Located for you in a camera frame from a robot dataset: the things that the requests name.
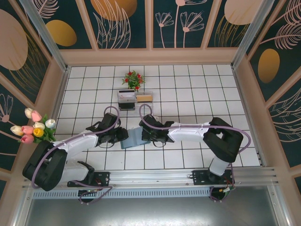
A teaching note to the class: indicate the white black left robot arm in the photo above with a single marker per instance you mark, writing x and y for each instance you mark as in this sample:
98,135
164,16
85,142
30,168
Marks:
77,146

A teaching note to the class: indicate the gold card stack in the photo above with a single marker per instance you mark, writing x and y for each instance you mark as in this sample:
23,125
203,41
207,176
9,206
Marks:
144,98

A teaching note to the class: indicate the blue card holder wallet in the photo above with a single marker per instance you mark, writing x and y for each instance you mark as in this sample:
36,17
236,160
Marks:
132,140

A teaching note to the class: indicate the white card stack red print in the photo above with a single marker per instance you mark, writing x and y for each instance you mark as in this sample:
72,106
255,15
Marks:
126,94

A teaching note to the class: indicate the small red flower plant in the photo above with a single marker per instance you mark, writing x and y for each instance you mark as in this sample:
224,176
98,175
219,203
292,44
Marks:
133,80

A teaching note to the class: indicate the clear acrylic card stand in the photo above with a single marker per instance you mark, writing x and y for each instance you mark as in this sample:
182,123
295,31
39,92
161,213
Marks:
147,106

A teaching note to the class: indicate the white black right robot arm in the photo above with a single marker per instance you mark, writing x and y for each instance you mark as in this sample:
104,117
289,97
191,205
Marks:
188,133

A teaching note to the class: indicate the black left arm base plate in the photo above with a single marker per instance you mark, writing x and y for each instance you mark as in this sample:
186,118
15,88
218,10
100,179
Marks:
103,179

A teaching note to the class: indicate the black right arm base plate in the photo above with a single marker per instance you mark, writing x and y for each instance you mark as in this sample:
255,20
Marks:
200,177

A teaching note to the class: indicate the aluminium mounting rail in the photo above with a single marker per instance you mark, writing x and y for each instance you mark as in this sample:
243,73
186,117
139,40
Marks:
150,177

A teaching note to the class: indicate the aluminium frame post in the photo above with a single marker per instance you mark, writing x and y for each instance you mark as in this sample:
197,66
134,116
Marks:
256,33
44,35

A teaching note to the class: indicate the artificial tulip bouquet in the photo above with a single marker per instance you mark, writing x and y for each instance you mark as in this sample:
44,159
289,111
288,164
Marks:
28,129

